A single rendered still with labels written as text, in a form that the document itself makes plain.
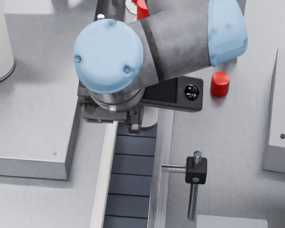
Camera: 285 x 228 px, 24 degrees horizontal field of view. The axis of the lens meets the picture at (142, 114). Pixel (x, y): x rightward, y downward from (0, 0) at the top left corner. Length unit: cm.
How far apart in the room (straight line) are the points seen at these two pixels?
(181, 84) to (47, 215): 32
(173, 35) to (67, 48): 53
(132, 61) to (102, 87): 5
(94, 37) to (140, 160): 39
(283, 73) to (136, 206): 37
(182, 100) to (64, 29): 43
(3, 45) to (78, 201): 29
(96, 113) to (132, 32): 23
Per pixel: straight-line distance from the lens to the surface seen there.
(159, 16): 74
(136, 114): 90
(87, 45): 70
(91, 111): 91
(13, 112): 113
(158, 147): 96
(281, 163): 110
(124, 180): 103
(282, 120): 110
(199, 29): 72
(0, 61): 116
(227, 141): 114
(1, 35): 113
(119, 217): 99
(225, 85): 119
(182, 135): 115
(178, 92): 89
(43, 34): 126
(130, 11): 105
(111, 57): 69
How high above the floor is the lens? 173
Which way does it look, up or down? 50 degrees down
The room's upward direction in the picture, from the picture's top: straight up
